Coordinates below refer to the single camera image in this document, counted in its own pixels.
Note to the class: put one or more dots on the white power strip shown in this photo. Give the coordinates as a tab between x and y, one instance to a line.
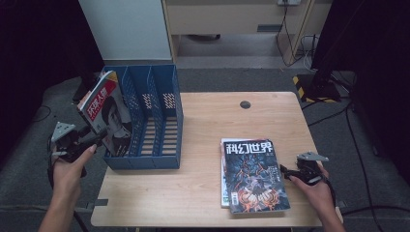
288	2

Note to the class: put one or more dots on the portrait magazine with red banner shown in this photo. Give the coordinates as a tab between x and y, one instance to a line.
108	109

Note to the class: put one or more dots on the person's right hand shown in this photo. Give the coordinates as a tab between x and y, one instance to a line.
317	198

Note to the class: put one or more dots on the black stand base striped tape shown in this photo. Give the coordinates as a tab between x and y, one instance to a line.
317	87
84	88

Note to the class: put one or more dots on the grey round table grommet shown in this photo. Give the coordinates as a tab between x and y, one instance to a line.
245	104

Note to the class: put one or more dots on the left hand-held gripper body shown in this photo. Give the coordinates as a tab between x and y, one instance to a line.
69	145

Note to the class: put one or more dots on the dark blue illustrated magazine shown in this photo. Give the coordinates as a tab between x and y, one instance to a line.
256	177

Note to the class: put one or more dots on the blue plastic file rack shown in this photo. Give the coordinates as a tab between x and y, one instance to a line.
154	122

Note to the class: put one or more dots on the person's left hand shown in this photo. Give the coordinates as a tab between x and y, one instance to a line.
69	179

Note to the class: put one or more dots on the dark curtain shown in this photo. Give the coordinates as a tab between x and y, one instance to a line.
38	48
380	64

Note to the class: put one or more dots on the white cabinet panel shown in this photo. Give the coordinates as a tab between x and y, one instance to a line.
121	29

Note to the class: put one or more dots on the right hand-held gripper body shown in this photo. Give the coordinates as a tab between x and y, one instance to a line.
307	172

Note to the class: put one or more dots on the grey floor tape strip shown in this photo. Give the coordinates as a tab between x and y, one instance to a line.
341	203
100	203

